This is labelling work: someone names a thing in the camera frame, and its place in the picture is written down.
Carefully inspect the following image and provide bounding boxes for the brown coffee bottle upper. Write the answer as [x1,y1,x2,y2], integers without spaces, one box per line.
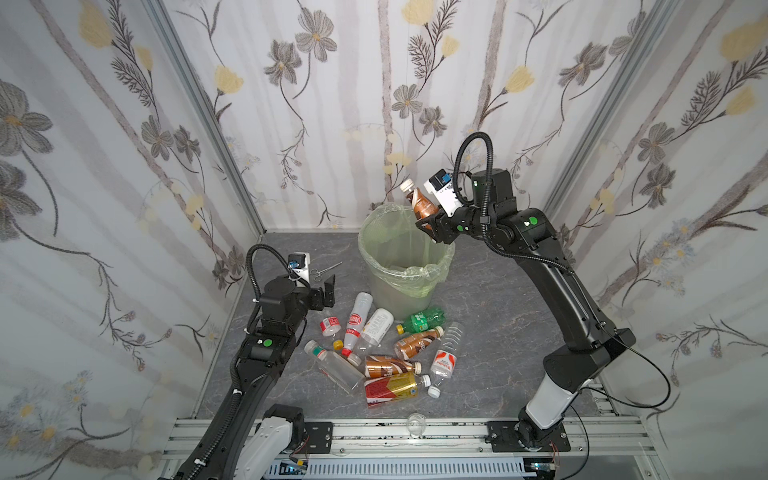
[394,326,444,361]

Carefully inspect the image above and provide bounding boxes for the green plastic waste bin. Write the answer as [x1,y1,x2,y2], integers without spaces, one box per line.
[359,205,455,320]

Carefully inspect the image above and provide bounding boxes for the white slotted cable duct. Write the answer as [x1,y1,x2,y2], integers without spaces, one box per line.
[262,458,537,479]

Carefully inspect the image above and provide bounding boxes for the brown coffee bottle lower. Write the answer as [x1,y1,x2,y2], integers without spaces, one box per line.
[364,355,422,379]

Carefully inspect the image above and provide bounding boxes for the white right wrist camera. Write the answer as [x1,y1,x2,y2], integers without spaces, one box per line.
[424,169,463,217]

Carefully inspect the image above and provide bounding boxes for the clear glass bulb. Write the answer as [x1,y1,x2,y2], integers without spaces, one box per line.
[406,413,427,438]

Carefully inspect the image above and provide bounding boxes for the green soda bottle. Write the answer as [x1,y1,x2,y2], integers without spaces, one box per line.
[396,307,445,335]

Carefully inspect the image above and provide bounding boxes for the clear square bottle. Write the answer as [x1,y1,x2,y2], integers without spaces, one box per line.
[304,340,364,394]

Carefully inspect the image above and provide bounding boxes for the clear water bottle red label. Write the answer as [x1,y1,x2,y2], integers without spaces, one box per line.
[427,322,465,399]

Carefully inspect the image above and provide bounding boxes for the white label lying bottle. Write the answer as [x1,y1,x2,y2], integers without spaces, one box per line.
[361,308,394,347]

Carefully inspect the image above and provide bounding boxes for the small metal scissors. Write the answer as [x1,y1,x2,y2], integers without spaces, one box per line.
[310,261,343,280]

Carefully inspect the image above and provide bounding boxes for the orange brown drink bottle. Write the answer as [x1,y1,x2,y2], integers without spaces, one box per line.
[399,179,439,220]

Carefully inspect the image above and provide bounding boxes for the tall white red bottle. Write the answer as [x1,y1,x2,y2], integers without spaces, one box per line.
[341,292,373,358]

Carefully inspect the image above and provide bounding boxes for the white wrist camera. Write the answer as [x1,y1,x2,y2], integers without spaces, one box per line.
[287,252,310,282]
[424,169,463,217]

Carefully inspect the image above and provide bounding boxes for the brown coffee bottle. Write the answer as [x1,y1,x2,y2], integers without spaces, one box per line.
[364,355,422,379]
[394,326,444,361]

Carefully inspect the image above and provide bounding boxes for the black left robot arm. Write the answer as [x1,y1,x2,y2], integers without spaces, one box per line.
[172,243,335,479]

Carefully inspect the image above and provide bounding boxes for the small red label bottle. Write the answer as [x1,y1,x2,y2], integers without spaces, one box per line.
[320,316,342,337]

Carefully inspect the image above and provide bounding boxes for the aluminium rail base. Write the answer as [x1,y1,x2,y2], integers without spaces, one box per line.
[161,416,652,463]

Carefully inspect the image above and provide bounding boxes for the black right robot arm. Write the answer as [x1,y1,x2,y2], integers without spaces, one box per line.
[414,131,636,451]

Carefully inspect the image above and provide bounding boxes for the green translucent bin liner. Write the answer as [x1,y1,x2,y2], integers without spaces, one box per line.
[358,202,457,299]

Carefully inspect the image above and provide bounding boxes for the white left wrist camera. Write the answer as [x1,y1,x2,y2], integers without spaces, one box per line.
[287,252,310,282]

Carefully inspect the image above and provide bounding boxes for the red yellow tea bottle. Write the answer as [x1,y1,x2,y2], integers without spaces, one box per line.
[364,372,432,407]

